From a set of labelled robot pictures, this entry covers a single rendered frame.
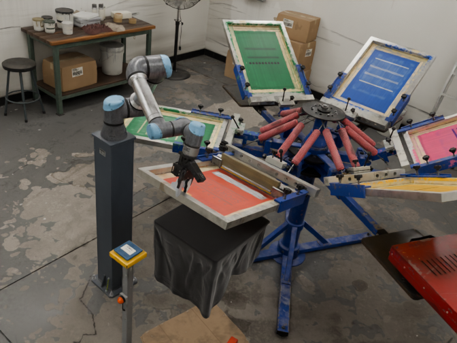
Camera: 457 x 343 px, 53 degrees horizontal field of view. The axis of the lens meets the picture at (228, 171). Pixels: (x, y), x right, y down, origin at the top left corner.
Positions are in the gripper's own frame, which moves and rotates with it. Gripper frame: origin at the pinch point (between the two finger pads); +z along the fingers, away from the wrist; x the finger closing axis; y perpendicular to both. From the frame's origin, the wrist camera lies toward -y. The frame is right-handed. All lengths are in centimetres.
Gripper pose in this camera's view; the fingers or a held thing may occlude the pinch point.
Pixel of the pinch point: (181, 194)
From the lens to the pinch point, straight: 218.6
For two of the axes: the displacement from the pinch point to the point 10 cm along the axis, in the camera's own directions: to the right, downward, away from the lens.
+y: -7.7, -4.2, 4.8
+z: -2.9, 9.0, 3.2
